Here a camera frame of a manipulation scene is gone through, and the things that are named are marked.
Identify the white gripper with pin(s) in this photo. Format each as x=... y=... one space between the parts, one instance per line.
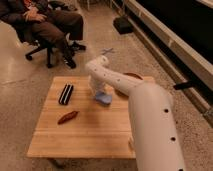
x=97 y=86

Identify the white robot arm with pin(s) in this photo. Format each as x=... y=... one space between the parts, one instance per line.
x=155 y=139

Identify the reddish brown sausage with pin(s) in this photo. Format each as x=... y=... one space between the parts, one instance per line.
x=67 y=117

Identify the orange bowl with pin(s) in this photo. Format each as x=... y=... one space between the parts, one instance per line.
x=131 y=75

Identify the wooden table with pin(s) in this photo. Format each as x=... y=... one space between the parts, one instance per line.
x=98 y=131

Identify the black bag on floor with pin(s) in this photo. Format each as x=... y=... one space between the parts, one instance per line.
x=122 y=25

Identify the seated person in dark clothes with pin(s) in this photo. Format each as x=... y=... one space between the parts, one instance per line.
x=33 y=19

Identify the black office chair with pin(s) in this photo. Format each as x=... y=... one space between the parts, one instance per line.
x=40 y=46

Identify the long wall bench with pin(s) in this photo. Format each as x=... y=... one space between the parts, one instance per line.
x=191 y=72

